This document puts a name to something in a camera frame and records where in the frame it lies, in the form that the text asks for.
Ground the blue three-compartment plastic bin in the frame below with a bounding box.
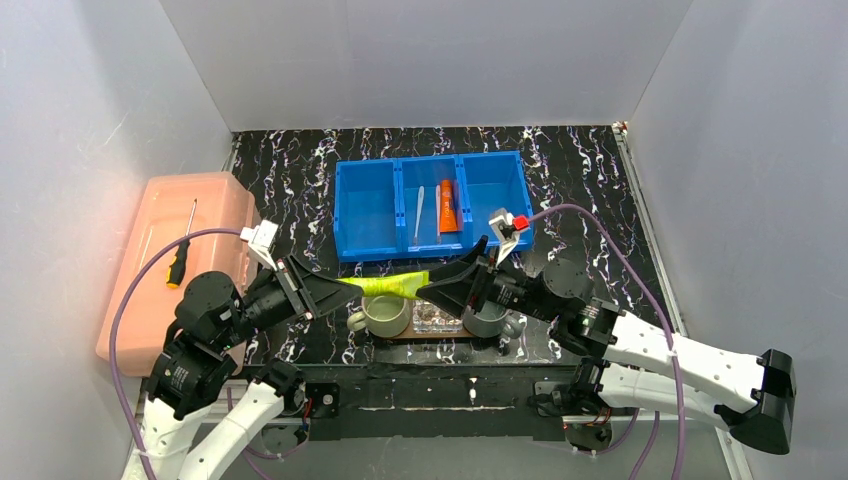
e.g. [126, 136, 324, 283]
[333, 151, 533, 263]

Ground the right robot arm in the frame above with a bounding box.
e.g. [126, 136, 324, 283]
[416, 239, 797, 455]

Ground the clear plastic holder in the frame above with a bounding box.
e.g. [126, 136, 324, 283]
[412, 300, 463, 330]

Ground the grey ceramic mug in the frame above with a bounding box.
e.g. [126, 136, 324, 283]
[461, 306, 524, 339]

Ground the light green ceramic mug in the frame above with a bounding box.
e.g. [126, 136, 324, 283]
[346, 295, 413, 338]

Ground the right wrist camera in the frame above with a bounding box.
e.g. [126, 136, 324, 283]
[489, 208, 530, 266]

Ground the yellow black screwdriver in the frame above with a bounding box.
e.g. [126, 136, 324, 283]
[166, 199, 197, 289]

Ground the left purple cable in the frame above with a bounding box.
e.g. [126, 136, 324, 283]
[107, 227, 266, 480]

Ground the green toothpaste tube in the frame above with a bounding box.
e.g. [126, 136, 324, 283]
[339, 271, 430, 300]

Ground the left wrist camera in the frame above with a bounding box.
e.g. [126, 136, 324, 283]
[240, 220, 279, 271]

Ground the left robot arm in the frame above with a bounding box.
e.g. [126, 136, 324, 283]
[123, 256, 363, 479]

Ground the pink plastic storage box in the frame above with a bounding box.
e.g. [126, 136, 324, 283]
[95, 171, 264, 379]

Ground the oval wooden tray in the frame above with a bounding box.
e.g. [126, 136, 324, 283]
[368, 322, 475, 340]

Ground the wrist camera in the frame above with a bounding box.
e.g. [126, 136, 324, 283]
[240, 220, 279, 271]
[489, 208, 530, 266]

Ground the orange toothpaste tube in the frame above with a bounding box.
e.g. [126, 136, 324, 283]
[440, 179, 458, 234]

